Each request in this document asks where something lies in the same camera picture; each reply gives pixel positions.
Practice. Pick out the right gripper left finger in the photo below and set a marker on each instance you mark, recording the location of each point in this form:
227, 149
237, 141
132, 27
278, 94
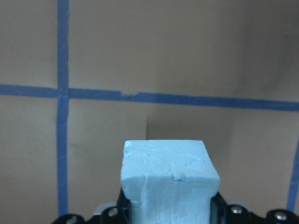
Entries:
123, 206

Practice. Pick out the light blue foam block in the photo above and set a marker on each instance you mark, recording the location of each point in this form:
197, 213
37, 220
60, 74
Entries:
168, 181

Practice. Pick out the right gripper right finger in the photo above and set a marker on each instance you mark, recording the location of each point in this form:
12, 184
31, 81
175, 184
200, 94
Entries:
217, 209

